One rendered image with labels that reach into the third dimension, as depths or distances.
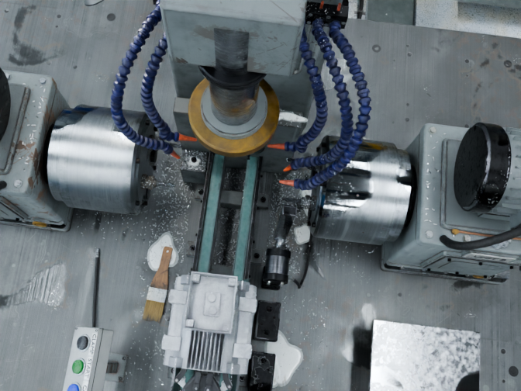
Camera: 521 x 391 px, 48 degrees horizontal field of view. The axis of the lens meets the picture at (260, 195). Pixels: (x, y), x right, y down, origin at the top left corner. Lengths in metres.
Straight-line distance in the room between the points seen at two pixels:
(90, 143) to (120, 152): 0.07
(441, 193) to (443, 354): 0.42
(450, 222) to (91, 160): 0.80
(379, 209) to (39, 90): 0.82
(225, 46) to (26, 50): 1.14
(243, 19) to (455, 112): 1.15
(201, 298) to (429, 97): 0.97
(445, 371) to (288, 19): 1.02
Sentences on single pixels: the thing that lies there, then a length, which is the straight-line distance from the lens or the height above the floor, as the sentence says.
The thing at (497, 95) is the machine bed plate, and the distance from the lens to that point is 1.94.
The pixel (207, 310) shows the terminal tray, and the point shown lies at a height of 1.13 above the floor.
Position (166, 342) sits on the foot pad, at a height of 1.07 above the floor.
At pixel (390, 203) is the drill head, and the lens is 1.32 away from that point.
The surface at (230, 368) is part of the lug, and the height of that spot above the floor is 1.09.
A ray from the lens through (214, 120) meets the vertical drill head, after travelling 1.12.
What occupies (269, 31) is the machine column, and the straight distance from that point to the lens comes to 0.83.
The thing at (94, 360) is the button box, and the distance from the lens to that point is 1.34.
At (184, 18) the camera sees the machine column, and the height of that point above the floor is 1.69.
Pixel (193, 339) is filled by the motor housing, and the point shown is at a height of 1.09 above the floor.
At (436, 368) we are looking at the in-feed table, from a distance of 1.55.
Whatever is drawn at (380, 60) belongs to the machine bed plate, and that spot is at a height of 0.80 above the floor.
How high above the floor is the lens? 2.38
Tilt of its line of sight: 74 degrees down
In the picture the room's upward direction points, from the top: 9 degrees clockwise
